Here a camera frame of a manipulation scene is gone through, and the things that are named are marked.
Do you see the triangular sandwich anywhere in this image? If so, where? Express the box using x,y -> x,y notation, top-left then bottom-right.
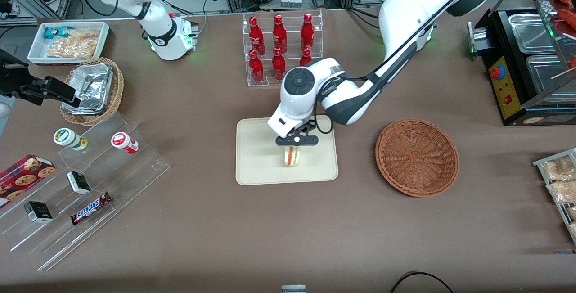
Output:
283,145 -> 301,167

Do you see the beige plastic tray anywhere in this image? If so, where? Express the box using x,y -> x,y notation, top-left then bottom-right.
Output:
235,114 -> 339,186

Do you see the small tan wicker basket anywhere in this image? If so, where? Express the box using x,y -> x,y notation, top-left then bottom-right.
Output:
60,57 -> 125,126

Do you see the large brown wicker basket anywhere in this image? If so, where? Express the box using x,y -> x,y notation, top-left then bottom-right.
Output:
375,118 -> 459,197

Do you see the tray of packaged snacks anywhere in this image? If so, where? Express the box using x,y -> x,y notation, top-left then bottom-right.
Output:
533,148 -> 576,245

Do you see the aluminium foil container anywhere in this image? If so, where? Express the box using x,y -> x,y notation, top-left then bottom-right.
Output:
62,63 -> 114,115

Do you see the white rectangular bin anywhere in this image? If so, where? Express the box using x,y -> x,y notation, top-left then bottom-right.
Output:
27,21 -> 111,66

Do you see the clear bag of snacks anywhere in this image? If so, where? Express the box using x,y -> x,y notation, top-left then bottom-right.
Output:
68,29 -> 100,42
47,36 -> 98,59

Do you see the green lid white cup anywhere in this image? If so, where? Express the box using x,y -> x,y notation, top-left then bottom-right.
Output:
53,128 -> 89,152

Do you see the teal snack packet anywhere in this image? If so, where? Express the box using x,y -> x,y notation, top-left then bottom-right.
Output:
44,25 -> 72,40

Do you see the clear acrylic bottle rack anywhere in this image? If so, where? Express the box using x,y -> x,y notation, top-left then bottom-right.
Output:
242,9 -> 324,87

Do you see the red lid white cup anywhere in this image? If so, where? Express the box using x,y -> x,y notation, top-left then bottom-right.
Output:
111,132 -> 140,155

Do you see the small black box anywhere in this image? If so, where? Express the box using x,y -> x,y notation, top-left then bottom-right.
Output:
24,201 -> 54,223
67,171 -> 92,195

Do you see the red cookie box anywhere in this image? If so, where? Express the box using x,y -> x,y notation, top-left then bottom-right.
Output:
0,154 -> 57,208

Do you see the clear acrylic stepped display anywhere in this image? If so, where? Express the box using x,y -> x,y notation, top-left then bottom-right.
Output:
0,111 -> 171,272

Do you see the Snickers chocolate bar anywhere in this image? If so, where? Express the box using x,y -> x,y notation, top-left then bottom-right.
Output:
70,192 -> 113,226

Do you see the black food warmer machine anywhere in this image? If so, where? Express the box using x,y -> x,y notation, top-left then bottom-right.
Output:
467,0 -> 576,127

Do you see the clear wrapped bread pack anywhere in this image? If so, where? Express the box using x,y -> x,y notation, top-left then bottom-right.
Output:
547,180 -> 576,204
541,156 -> 576,182

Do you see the red sausage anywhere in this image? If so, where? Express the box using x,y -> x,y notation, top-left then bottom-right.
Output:
556,9 -> 576,37

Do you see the black cable loop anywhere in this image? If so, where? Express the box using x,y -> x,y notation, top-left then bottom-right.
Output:
389,271 -> 455,293

